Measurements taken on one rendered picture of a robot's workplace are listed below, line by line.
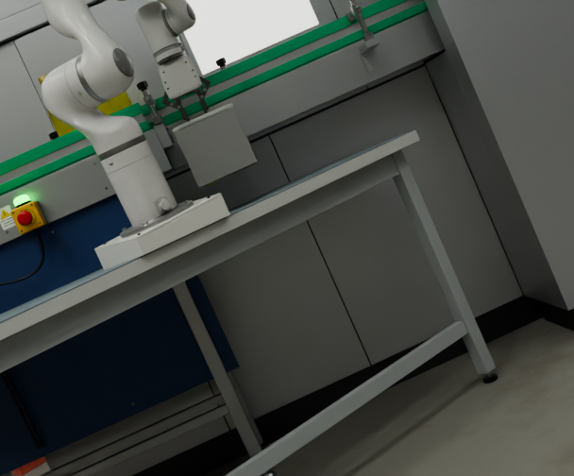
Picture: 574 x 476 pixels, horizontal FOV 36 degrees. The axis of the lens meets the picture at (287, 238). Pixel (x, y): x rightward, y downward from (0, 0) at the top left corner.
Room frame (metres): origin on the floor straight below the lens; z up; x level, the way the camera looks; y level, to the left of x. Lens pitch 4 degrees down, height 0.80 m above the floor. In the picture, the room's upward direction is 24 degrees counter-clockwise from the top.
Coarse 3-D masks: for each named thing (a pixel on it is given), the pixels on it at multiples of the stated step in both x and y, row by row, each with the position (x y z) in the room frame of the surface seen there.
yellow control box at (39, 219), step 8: (24, 208) 2.41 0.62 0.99; (32, 208) 2.41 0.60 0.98; (40, 208) 2.46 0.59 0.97; (16, 216) 2.41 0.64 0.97; (32, 216) 2.41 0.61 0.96; (40, 216) 2.42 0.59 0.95; (16, 224) 2.41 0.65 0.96; (32, 224) 2.41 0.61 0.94; (40, 224) 2.41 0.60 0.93; (24, 232) 2.41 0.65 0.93
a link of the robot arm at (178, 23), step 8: (120, 0) 2.40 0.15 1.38; (160, 0) 2.38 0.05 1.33; (168, 0) 2.38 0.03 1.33; (176, 0) 2.39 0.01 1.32; (184, 0) 2.42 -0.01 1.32; (168, 8) 2.40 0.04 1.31; (176, 8) 2.40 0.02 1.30; (184, 8) 2.41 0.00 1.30; (192, 8) 2.45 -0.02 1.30; (168, 16) 2.43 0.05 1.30; (176, 16) 2.41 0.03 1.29; (184, 16) 2.41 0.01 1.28; (192, 16) 2.43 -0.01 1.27; (168, 24) 2.43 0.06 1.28; (176, 24) 2.43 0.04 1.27; (184, 24) 2.43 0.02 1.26; (192, 24) 2.44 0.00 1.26; (176, 32) 2.45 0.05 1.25
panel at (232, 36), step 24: (192, 0) 2.79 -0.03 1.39; (216, 0) 2.79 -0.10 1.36; (240, 0) 2.80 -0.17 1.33; (264, 0) 2.80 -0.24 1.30; (288, 0) 2.80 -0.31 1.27; (216, 24) 2.79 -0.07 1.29; (240, 24) 2.80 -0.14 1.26; (264, 24) 2.80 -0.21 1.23; (288, 24) 2.80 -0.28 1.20; (312, 24) 2.81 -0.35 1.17; (192, 48) 2.79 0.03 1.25; (216, 48) 2.79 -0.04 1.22; (240, 48) 2.79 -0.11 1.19
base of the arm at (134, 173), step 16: (144, 144) 2.08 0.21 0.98; (112, 160) 2.06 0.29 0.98; (128, 160) 2.05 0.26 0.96; (144, 160) 2.07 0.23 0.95; (112, 176) 2.07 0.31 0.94; (128, 176) 2.06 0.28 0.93; (144, 176) 2.06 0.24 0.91; (160, 176) 2.10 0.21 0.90; (128, 192) 2.06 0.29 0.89; (144, 192) 2.06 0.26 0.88; (160, 192) 2.08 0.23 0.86; (128, 208) 2.08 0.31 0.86; (144, 208) 2.06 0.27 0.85; (160, 208) 2.06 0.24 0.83; (176, 208) 2.10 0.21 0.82; (144, 224) 2.04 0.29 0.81
